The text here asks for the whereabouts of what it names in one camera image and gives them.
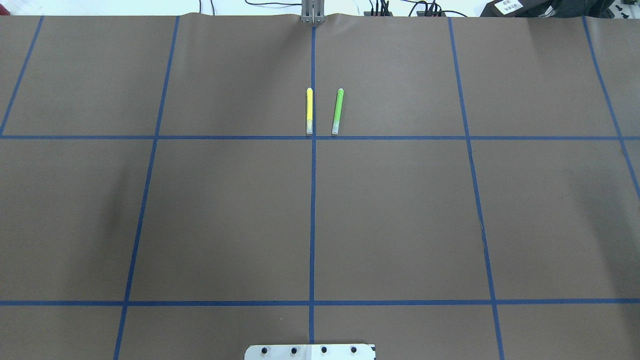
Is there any green highlighter pen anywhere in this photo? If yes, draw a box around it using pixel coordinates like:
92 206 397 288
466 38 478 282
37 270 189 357
331 88 345 136

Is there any yellow highlighter pen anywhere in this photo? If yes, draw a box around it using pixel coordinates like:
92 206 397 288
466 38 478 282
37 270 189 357
305 87 314 135

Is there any black usb hub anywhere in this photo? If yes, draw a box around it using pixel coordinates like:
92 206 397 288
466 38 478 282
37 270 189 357
363 3 394 18

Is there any aluminium frame post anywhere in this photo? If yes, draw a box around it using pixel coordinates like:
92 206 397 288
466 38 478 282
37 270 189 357
301 0 326 26

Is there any white camera stand pillar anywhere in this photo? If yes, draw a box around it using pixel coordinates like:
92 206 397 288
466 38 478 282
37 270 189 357
244 343 377 360

